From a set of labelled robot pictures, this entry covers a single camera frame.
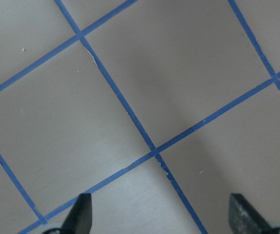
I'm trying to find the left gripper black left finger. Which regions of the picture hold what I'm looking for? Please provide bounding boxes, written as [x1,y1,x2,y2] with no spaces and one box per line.
[60,194,92,234]

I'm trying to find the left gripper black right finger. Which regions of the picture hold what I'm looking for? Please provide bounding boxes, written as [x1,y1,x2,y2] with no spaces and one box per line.
[228,194,272,234]

